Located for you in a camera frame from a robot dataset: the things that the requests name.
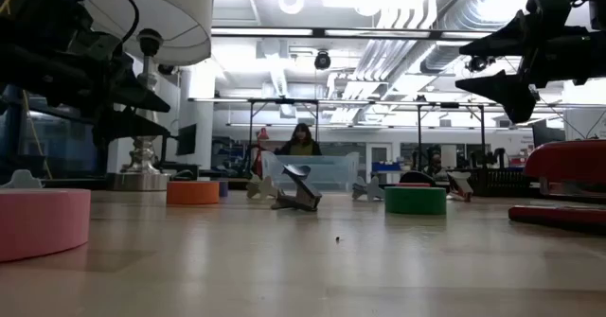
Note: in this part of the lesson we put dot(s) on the clear plastic bin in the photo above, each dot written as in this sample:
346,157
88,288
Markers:
331,172

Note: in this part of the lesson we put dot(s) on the orange tape roll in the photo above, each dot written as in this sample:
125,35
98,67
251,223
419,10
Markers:
191,193

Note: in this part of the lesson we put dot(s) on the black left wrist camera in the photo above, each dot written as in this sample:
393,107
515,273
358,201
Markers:
101,47

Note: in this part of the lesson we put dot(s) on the black ceiling spotlight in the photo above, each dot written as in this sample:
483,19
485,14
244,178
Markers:
478,64

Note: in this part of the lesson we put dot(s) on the black ceiling camera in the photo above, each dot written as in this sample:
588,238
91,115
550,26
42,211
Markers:
322,61

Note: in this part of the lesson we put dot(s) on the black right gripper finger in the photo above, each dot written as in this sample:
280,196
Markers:
521,35
513,94

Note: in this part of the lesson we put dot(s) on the person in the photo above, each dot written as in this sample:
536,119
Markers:
299,142
434,164

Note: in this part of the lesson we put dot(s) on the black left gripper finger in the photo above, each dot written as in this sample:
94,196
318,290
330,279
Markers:
123,128
120,90

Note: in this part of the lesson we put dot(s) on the purple tape roll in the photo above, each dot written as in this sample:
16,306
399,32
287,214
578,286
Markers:
223,188

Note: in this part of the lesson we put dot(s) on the black monitor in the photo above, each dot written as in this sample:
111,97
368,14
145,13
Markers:
547,135
187,139

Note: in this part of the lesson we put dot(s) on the red stapler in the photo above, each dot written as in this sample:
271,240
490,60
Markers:
568,163

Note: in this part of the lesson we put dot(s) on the green tape roll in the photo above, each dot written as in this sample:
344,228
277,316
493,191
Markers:
415,201

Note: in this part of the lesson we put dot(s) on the pink tape roll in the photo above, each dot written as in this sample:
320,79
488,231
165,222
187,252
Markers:
38,222

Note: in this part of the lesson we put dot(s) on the silver table lamp white shade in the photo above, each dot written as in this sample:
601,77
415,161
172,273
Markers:
156,14

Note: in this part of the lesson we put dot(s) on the silver ventilation duct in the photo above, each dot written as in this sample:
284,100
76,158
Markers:
468,9

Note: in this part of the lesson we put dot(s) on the black mesh basket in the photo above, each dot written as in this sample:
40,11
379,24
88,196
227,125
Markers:
502,182

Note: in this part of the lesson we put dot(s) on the black metal rack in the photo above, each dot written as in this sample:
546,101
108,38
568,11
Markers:
284,101
450,104

